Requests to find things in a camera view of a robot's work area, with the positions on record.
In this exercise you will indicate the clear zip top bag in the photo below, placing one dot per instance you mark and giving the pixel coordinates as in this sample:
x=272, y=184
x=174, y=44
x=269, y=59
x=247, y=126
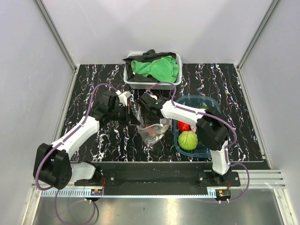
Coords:
x=148, y=139

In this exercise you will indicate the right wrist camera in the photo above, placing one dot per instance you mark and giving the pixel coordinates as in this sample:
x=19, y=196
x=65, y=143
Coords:
x=153, y=96

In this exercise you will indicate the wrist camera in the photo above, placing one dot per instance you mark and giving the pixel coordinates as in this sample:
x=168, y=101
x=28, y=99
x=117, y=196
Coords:
x=153, y=96
x=123, y=97

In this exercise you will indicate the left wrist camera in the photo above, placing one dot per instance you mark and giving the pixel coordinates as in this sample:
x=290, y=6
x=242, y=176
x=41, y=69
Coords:
x=123, y=97

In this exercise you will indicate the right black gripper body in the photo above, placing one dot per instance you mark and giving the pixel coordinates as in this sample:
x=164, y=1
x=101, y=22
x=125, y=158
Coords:
x=147, y=119

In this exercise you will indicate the fake watermelon slice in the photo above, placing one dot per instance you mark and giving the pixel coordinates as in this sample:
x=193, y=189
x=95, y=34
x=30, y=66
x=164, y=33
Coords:
x=153, y=129

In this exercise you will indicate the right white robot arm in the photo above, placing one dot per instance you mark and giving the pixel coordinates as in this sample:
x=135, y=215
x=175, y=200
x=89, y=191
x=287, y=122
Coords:
x=212, y=130

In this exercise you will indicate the fake green cabbage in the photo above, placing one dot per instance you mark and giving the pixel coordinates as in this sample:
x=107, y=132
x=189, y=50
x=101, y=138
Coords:
x=188, y=140

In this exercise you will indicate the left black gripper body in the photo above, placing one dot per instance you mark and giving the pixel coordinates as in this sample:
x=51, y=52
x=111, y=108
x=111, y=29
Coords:
x=122, y=114

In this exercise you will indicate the blue transparent plastic container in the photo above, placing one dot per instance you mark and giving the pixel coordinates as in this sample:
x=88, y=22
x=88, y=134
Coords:
x=194, y=101

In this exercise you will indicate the fake red orange mango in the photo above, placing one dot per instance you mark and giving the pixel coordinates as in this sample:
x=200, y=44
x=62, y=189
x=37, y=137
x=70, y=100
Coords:
x=182, y=126

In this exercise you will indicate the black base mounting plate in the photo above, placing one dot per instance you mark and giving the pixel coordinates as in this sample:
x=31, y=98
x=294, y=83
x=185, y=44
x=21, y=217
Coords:
x=158, y=179

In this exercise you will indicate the black cloth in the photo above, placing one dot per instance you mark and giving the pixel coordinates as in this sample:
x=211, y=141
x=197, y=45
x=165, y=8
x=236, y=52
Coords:
x=148, y=56

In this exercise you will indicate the fake green orange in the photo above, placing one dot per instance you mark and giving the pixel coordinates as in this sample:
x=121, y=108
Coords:
x=203, y=107

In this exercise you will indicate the white plastic basket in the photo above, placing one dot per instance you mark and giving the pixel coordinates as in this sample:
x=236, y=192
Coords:
x=162, y=86

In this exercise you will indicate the green cloth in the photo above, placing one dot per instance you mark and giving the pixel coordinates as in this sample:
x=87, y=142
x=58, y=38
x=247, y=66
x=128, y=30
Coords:
x=164, y=69

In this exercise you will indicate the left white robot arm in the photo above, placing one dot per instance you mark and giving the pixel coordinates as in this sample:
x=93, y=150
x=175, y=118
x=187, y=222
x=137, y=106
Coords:
x=52, y=163

